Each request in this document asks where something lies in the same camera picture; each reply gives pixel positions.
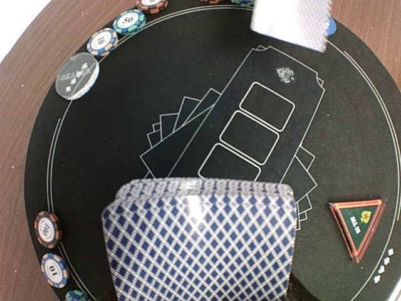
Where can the blue playing card deck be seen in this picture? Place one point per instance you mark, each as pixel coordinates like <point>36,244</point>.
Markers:
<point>200,239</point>

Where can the clear round dealer button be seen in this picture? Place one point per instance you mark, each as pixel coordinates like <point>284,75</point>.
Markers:
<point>77,76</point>

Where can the blue white chip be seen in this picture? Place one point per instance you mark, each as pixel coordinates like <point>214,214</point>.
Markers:
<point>54,270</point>
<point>102,42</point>

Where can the red chip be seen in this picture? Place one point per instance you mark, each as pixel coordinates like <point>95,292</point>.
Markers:
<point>151,6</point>
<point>48,229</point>

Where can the single blue playing card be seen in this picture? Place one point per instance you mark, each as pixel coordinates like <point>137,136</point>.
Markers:
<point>299,22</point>

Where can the red black triangle marker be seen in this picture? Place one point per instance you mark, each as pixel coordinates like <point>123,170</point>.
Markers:
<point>358,222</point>

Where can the blue round blind button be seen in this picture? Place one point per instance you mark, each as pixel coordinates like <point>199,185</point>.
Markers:
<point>331,27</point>

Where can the green poker chip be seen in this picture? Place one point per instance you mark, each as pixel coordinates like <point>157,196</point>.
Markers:
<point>76,295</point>

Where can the round black poker mat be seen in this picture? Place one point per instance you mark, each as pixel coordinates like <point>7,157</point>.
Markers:
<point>197,93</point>

